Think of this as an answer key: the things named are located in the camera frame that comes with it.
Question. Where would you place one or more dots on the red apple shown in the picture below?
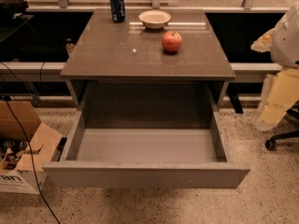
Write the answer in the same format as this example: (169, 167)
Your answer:
(171, 41)

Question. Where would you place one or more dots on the blue soda can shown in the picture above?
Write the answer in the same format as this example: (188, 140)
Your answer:
(117, 10)

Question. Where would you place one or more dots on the white bowl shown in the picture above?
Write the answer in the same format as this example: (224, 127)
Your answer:
(155, 19)

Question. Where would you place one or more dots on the black bag on shelf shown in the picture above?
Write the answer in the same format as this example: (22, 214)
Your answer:
(12, 9)

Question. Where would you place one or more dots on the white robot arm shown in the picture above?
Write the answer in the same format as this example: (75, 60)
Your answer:
(285, 41)

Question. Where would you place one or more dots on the cardboard box with cans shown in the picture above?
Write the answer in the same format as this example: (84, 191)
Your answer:
(26, 144)

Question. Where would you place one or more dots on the grey top drawer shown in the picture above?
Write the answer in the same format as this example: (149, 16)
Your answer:
(146, 136)

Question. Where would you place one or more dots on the grey drawer cabinet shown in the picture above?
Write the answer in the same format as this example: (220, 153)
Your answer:
(126, 52)

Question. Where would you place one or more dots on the padded gripper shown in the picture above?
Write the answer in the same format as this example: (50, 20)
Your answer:
(286, 44)

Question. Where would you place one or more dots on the small bottle behind cabinet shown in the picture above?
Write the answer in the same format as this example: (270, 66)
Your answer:
(70, 45)

